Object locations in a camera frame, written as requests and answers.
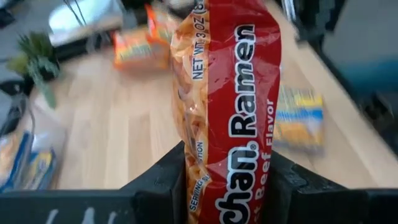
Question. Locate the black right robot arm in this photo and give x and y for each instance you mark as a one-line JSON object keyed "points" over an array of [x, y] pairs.
{"points": [[311, 18]]}

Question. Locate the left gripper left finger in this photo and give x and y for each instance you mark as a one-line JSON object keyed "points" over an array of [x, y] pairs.
{"points": [[109, 208]]}

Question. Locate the orange Maruchan noodle pack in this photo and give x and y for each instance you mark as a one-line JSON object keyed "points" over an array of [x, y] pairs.
{"points": [[158, 23], [138, 51]]}

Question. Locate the red Maruchan noodle pack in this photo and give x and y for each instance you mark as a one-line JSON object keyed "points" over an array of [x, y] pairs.
{"points": [[236, 93]]}

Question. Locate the small green artificial plant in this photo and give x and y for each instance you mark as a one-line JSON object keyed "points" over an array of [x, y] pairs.
{"points": [[34, 53]]}

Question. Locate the black electronics box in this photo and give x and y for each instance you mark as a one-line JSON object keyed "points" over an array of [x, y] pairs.
{"points": [[77, 53]]}

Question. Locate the blue Maruchan noodle pack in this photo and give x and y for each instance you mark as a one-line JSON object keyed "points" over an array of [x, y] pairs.
{"points": [[40, 169], [298, 121], [12, 158]]}

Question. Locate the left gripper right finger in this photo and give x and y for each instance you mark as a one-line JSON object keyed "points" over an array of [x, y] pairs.
{"points": [[326, 208]]}

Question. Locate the white plastic container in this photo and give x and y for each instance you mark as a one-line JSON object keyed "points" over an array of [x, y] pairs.
{"points": [[87, 18]]}

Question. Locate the clear plastic bin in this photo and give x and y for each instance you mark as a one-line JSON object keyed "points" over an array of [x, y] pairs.
{"points": [[46, 137]]}

